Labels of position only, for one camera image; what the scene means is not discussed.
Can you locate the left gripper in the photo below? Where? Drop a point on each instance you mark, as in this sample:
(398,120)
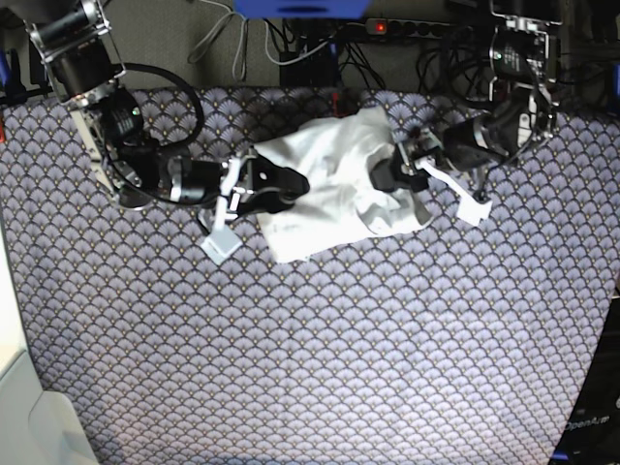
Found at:
(417,160)

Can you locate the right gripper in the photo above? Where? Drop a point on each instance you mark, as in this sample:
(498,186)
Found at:
(276,189)

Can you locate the white T-shirt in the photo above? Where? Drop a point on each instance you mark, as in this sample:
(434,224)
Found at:
(336,155)

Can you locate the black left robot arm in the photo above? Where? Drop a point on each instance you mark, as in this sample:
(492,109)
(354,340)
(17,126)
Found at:
(501,63)

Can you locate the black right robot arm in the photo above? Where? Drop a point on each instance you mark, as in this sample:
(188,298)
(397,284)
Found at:
(71,39)

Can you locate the red black table clamp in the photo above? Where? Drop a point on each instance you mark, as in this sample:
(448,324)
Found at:
(339,104)

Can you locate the black power strip red light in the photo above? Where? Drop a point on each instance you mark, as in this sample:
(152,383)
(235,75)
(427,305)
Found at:
(407,28)

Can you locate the patterned fan-print table cloth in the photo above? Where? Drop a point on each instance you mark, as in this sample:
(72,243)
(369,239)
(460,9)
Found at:
(453,345)

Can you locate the blue box at top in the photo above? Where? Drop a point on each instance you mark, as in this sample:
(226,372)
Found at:
(332,9)

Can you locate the black box with lettering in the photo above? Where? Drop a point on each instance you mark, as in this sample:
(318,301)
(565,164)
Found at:
(591,435)

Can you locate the white plastic bin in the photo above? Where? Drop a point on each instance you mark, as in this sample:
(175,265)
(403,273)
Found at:
(38,426)

